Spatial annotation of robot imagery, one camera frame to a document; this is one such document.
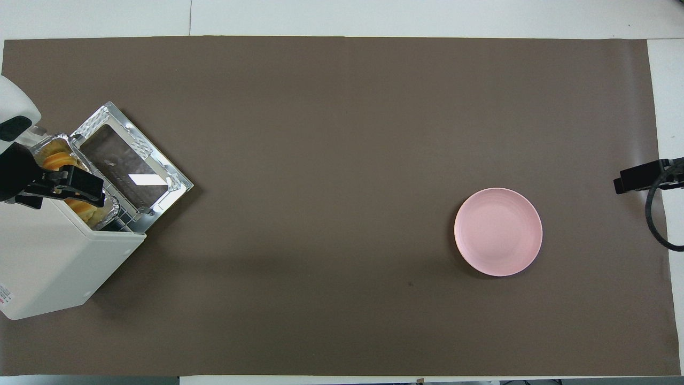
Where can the cream toaster oven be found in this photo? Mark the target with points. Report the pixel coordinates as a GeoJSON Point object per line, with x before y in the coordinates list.
{"type": "Point", "coordinates": [53, 262]}

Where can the golden bread loaf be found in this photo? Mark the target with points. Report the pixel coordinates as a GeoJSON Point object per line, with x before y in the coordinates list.
{"type": "Point", "coordinates": [56, 159]}

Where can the glass oven door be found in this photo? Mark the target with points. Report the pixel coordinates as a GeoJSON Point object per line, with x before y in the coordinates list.
{"type": "Point", "coordinates": [128, 160]}

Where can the aluminium foil tray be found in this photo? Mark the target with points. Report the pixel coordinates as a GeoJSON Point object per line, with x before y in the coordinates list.
{"type": "Point", "coordinates": [109, 206]}

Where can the brown table mat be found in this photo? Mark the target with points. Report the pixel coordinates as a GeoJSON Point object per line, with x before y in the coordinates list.
{"type": "Point", "coordinates": [320, 160]}

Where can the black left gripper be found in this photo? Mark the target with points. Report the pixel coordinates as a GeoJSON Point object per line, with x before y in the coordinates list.
{"type": "Point", "coordinates": [13, 168]}

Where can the pink round plate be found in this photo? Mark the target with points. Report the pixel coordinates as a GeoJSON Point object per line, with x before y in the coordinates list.
{"type": "Point", "coordinates": [498, 232]}

